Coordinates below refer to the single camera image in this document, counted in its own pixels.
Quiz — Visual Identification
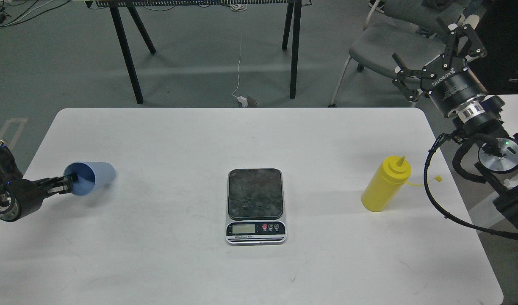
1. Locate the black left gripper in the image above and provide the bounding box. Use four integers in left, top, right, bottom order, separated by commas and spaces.
0, 172, 78, 222

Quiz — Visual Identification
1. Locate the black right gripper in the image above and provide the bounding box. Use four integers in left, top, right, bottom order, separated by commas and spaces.
392, 17, 488, 118

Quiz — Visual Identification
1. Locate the blue plastic cup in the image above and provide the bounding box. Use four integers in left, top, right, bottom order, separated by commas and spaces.
64, 161, 116, 196

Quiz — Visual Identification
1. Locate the yellow squeeze bottle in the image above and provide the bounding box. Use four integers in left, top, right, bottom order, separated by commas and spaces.
361, 155, 424, 212

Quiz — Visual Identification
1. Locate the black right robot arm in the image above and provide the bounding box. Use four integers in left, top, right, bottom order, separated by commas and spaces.
392, 17, 518, 241

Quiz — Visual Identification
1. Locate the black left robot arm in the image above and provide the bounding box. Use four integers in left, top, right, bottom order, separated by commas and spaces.
0, 139, 78, 222

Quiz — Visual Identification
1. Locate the black digital kitchen scale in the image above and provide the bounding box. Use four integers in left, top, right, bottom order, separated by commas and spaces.
224, 168, 287, 246

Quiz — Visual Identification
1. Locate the grey office chair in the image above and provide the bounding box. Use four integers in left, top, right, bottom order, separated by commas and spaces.
330, 0, 485, 107

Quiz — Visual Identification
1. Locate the black-legged background table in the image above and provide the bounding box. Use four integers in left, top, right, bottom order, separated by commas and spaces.
84, 0, 312, 105

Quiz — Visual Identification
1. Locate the white power adapter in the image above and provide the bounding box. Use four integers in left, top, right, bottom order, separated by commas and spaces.
237, 95, 258, 108

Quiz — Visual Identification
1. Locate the white cable on floor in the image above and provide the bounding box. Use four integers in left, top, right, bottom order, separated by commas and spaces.
231, 32, 244, 100

